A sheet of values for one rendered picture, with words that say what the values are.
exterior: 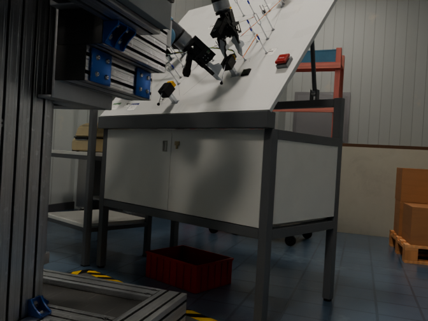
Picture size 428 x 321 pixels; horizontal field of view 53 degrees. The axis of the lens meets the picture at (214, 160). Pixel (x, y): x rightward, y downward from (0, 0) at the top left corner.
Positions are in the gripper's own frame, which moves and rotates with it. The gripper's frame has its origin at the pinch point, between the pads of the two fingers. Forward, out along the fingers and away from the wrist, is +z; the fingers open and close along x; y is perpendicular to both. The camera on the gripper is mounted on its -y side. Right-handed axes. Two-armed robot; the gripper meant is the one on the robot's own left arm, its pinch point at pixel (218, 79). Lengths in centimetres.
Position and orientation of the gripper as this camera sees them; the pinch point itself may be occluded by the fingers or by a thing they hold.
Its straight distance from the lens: 190.9
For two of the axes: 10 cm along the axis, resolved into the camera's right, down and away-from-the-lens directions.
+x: -1.4, -3.4, 9.3
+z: 7.3, 6.0, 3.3
